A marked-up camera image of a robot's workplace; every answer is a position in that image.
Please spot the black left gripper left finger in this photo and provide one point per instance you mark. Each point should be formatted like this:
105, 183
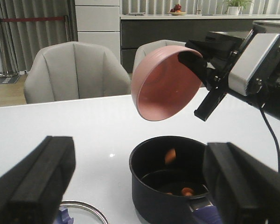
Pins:
31, 191

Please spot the orange ham slice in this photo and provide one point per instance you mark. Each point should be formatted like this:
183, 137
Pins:
187, 191

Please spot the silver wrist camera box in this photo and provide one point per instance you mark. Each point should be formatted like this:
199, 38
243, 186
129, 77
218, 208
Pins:
249, 61

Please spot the fruit plate on counter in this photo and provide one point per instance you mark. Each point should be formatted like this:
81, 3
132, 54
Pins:
176, 10

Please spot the glass lid blue knob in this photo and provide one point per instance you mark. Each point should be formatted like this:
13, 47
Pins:
76, 212

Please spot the white drawer cabinet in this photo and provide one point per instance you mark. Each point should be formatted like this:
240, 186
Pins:
98, 22

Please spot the right grey upholstered chair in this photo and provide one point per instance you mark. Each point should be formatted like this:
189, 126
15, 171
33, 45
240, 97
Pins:
145, 49

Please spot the red barrier belt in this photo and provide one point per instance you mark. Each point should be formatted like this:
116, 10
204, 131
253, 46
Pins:
58, 18

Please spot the pink plastic bowl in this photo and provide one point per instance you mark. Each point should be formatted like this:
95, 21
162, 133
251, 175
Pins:
161, 85

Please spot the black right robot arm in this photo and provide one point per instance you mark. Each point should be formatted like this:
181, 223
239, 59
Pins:
269, 104

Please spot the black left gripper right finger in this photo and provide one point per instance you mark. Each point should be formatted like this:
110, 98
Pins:
245, 190

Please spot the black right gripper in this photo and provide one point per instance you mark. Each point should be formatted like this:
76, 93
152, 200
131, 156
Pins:
220, 53

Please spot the metal stanchion post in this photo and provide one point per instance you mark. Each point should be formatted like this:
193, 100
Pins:
7, 69

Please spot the grey counter with white top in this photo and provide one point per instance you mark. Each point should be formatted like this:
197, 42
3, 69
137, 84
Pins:
139, 30

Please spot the potted green plant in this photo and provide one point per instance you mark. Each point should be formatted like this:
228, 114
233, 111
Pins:
234, 6

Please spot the left grey upholstered chair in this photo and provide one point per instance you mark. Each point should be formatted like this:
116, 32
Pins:
75, 70

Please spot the dark blue saucepan purple handle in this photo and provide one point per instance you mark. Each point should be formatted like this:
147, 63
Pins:
160, 168

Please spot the grey upholstered chair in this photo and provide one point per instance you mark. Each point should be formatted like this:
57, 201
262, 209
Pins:
145, 49
75, 70

